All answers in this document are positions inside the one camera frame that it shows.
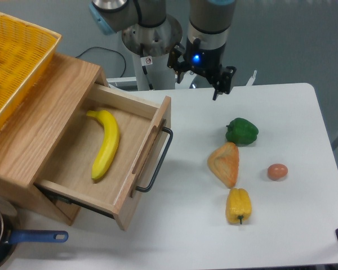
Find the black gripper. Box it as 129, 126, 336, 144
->
167, 38, 237, 101

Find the wooden top drawer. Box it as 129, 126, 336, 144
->
35, 84, 172, 230

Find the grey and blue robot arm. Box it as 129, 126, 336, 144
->
88, 1, 237, 99

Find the wooden drawer cabinet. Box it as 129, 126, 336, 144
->
0, 53, 107, 225

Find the green bell pepper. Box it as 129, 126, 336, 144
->
225, 118, 259, 145

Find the orange croissant bread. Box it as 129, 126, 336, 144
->
207, 142, 239, 188

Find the yellow banana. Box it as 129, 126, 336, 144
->
86, 110, 120, 183

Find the brown egg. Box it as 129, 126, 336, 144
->
267, 163, 288, 181

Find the yellow bell pepper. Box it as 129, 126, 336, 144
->
225, 188, 252, 224

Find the yellow plastic basket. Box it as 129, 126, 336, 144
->
0, 12, 61, 130

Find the white metal table bracket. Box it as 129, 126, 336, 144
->
246, 70, 257, 86

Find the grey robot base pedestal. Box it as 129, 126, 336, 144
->
122, 15, 183, 91

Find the black cable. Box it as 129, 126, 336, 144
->
75, 46, 127, 79

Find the blue handled saucepan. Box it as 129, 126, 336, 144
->
0, 199, 69, 266

